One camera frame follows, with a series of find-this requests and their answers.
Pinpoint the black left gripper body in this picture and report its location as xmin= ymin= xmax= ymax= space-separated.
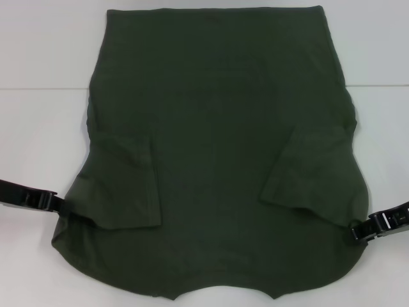
xmin=0 ymin=178 xmax=31 ymax=209

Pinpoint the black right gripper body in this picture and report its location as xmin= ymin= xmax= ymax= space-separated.
xmin=385 ymin=200 xmax=409 ymax=237

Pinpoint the dark green t-shirt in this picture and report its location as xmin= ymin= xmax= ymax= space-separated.
xmin=50 ymin=5 xmax=373 ymax=301

